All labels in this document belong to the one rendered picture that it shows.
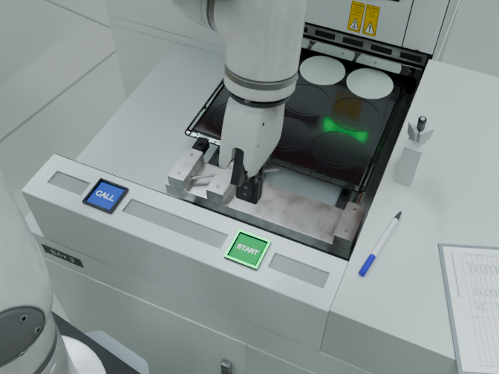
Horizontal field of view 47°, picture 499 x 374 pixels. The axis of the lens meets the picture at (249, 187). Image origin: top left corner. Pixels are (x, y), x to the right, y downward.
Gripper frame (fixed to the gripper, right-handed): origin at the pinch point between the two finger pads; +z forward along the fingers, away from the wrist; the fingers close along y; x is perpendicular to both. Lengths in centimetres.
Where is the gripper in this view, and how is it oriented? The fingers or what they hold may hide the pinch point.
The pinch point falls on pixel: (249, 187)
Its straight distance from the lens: 77.2
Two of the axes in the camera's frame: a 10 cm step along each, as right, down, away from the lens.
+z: -0.7, 7.6, 6.5
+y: -4.1, 5.7, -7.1
